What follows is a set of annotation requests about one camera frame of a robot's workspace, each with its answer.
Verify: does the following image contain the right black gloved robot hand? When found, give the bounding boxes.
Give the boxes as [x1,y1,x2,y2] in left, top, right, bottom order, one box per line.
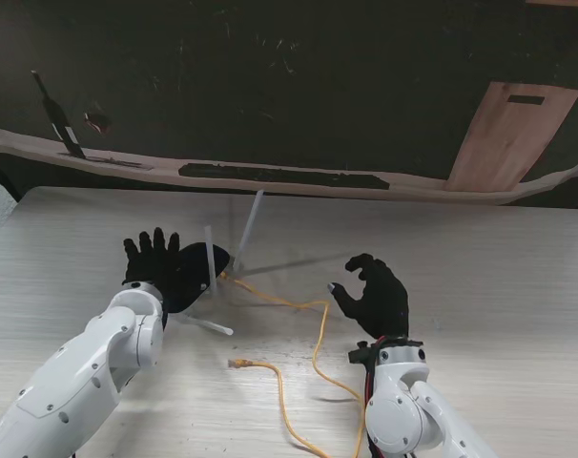
[327,253,410,340]

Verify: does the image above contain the left black gloved robot hand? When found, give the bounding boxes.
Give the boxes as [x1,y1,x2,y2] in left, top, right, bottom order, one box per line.
[121,227,183,292]

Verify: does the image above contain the dark router with white antennas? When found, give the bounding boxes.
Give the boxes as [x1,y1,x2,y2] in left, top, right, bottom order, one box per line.
[162,189,266,337]

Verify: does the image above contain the yellow Ethernet cable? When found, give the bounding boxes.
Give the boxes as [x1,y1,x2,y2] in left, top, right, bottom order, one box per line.
[218,270,367,458]

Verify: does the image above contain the small red black object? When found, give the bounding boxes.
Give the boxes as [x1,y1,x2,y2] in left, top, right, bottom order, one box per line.
[82,112,113,135]

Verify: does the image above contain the long black flat strip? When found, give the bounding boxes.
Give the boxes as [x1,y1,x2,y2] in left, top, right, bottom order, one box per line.
[177,162,392,192]

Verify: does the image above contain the black bottle with white label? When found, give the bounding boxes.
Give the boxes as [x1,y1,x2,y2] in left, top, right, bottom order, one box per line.
[30,70,88,160]

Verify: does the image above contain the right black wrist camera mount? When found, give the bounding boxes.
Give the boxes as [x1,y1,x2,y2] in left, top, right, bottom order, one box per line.
[347,340,374,366]

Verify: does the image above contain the right arm red black cable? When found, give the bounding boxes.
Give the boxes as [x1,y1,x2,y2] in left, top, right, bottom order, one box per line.
[354,335,390,458]

